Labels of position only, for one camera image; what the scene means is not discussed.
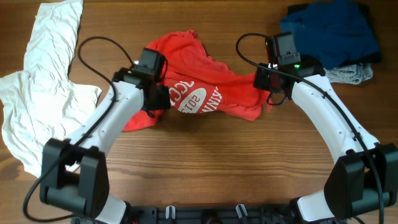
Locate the left black cable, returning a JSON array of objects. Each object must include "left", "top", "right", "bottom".
[{"left": 22, "top": 36, "right": 169, "bottom": 223}]

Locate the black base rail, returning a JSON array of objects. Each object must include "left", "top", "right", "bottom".
[{"left": 130, "top": 204, "right": 297, "bottom": 224}]

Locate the folded blue garment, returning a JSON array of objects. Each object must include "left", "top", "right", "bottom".
[{"left": 279, "top": 0, "right": 381, "bottom": 70}]

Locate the red printed t-shirt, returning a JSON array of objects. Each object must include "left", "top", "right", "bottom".
[{"left": 123, "top": 29, "right": 273, "bottom": 133}]

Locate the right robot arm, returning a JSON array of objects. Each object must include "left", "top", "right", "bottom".
[{"left": 254, "top": 32, "right": 397, "bottom": 223}]

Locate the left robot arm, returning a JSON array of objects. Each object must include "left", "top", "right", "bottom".
[{"left": 39, "top": 48, "right": 170, "bottom": 223}]

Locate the right black cable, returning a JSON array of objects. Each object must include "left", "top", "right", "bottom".
[{"left": 235, "top": 32, "right": 386, "bottom": 224}]

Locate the folded light grey garment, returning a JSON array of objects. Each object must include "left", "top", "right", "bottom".
[{"left": 323, "top": 63, "right": 373, "bottom": 85}]

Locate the white t-shirt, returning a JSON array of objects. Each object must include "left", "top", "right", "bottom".
[{"left": 1, "top": 0, "right": 102, "bottom": 177}]

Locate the black cable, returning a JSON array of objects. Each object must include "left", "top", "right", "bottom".
[
  {"left": 22, "top": 36, "right": 169, "bottom": 223},
  {"left": 235, "top": 32, "right": 386, "bottom": 224}
]

